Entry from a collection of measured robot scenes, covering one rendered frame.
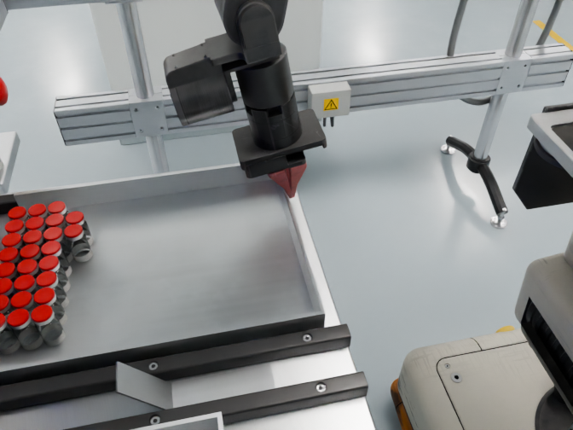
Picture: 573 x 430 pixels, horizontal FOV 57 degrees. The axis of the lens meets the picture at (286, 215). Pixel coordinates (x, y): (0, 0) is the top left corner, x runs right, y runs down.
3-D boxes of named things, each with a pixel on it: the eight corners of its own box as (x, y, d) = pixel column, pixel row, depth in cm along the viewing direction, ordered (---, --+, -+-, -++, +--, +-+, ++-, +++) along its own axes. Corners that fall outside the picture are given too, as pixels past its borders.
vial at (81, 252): (73, 264, 64) (61, 238, 60) (74, 251, 65) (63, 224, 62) (92, 261, 64) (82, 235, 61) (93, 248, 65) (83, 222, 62)
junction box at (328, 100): (310, 119, 160) (311, 94, 154) (307, 111, 163) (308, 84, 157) (349, 115, 162) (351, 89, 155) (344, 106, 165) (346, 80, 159)
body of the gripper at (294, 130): (234, 142, 65) (219, 90, 60) (315, 119, 66) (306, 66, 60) (243, 175, 61) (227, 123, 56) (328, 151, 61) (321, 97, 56)
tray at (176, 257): (-14, 394, 52) (-28, 376, 50) (23, 212, 70) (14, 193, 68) (324, 332, 57) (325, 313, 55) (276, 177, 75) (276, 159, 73)
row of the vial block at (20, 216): (-3, 357, 55) (-21, 332, 52) (21, 233, 67) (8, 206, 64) (20, 352, 55) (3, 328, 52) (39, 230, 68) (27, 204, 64)
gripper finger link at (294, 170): (251, 188, 71) (234, 132, 65) (303, 173, 72) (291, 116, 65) (260, 223, 67) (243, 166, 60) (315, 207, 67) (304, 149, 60)
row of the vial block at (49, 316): (43, 349, 55) (28, 323, 52) (59, 228, 68) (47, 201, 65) (65, 345, 56) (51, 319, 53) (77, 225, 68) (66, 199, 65)
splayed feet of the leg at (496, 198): (492, 231, 190) (503, 202, 180) (435, 148, 225) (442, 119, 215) (512, 228, 191) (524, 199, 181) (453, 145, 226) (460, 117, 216)
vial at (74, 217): (74, 251, 65) (63, 224, 62) (76, 237, 67) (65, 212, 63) (93, 247, 65) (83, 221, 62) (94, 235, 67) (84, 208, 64)
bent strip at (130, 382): (129, 421, 50) (115, 392, 46) (129, 392, 52) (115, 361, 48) (276, 392, 52) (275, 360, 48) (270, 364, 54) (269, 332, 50)
